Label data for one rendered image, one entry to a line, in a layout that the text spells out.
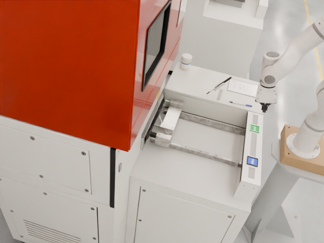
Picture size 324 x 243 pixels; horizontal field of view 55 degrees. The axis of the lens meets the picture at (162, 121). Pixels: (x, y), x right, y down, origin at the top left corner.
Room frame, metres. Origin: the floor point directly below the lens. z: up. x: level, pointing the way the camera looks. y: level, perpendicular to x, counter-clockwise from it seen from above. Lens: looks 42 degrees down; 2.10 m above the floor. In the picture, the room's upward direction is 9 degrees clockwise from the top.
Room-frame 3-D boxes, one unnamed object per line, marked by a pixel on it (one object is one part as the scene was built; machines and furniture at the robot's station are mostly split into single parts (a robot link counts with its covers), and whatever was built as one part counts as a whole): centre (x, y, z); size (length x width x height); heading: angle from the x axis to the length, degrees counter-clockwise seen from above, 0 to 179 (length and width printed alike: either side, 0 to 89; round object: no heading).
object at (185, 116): (1.47, -0.24, 0.84); 0.50 x 0.02 x 0.03; 80
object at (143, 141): (1.35, 0.05, 0.89); 0.44 x 0.02 x 0.10; 170
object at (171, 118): (1.37, -0.05, 0.87); 0.36 x 0.08 x 0.03; 170
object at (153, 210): (1.40, -0.28, 0.41); 0.97 x 0.64 x 0.82; 170
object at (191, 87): (1.70, -0.32, 0.89); 0.62 x 0.35 x 0.14; 80
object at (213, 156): (1.21, -0.20, 0.84); 0.50 x 0.02 x 0.03; 80
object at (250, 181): (1.21, -0.51, 0.89); 0.55 x 0.09 x 0.14; 170
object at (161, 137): (1.21, -0.02, 0.89); 0.08 x 0.03 x 0.03; 80
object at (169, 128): (1.29, -0.04, 0.89); 0.08 x 0.03 x 0.03; 80
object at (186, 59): (1.85, -0.10, 1.01); 0.07 x 0.07 x 0.10
